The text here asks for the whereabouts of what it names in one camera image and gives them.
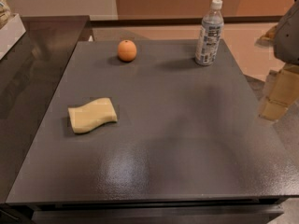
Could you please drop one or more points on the grey robot gripper body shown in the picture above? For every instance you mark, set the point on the grey robot gripper body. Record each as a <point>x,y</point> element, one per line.
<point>288,36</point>

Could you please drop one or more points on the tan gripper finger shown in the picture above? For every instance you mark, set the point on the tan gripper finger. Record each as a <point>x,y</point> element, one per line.
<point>280,91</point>
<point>269,35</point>

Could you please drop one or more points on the white box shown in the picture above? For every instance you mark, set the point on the white box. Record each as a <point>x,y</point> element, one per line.
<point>10,34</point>

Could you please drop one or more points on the yellow wavy sponge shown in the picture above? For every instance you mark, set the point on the yellow wavy sponge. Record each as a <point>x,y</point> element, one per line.
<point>88,117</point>

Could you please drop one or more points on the clear plastic water bottle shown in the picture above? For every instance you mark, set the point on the clear plastic water bottle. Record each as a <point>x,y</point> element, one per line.
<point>210,34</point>

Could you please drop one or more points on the orange fruit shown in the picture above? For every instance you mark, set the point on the orange fruit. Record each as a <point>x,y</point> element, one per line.
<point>127,50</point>

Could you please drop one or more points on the dark side table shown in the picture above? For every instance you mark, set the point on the dark side table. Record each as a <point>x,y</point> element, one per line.
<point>29,76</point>

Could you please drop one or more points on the bagged item on box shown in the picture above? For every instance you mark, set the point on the bagged item on box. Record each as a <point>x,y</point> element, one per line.
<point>5,13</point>

